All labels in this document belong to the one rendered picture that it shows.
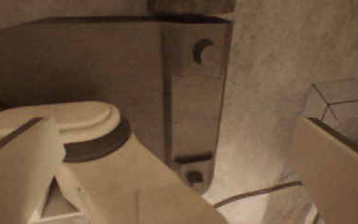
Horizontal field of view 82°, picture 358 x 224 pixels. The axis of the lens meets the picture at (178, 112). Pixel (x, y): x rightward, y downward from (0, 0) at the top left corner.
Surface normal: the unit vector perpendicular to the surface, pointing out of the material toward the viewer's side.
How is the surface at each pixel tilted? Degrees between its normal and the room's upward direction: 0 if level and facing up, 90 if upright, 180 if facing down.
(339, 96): 10
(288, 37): 0
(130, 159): 90
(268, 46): 0
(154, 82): 0
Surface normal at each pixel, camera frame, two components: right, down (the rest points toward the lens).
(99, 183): 0.01, -0.87
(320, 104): 0.04, 0.50
